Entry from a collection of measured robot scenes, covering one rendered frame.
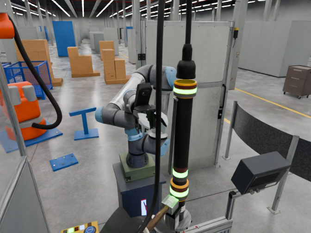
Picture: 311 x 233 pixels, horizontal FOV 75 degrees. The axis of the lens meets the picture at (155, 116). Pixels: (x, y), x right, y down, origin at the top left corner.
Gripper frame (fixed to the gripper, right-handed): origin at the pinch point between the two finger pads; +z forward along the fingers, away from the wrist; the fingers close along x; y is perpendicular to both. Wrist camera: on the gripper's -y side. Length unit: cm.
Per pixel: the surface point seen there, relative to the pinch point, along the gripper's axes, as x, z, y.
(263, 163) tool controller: -68, -18, 42
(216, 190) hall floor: -123, -118, 166
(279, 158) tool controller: -80, -19, 42
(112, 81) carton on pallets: -76, -725, 154
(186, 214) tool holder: -2.9, 15.7, 19.8
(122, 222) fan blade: 13.1, 9.1, 24.2
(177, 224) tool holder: 1.2, 18.4, 18.8
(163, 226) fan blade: -4.5, -3.9, 48.3
